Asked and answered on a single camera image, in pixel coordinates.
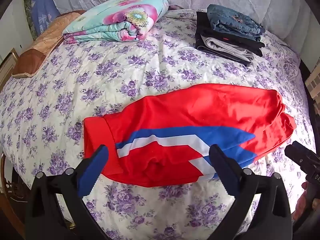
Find folded grey pants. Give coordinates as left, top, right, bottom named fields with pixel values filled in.
left=201, top=37, right=254, bottom=61

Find beige checked curtain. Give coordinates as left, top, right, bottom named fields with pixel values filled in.
left=305, top=66, right=320, bottom=99

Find folded teal floral quilt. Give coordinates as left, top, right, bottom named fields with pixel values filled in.
left=62, top=0, right=169, bottom=43

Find folded blue denim jeans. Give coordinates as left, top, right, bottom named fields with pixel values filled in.
left=207, top=4, right=266, bottom=36

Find purple floral bedspread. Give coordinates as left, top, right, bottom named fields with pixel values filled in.
left=0, top=9, right=315, bottom=240

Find blue patterned cloth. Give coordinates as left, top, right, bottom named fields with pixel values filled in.
left=30, top=0, right=60, bottom=37

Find red pants with blue-white stripe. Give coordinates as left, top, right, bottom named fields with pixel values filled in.
left=82, top=83, right=297, bottom=188

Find wooden chair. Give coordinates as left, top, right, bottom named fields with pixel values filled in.
left=0, top=152, right=33, bottom=240

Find folded black pants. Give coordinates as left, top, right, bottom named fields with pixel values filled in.
left=196, top=11, right=265, bottom=57
left=195, top=39, right=252, bottom=67

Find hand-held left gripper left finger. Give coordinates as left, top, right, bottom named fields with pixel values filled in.
left=25, top=144, right=110, bottom=240

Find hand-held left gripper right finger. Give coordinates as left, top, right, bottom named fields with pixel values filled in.
left=208, top=144, right=293, bottom=240

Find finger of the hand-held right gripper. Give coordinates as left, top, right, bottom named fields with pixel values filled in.
left=284, top=141, right=317, bottom=174

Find brown quilted pillow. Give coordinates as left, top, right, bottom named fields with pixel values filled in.
left=11, top=10, right=87, bottom=78

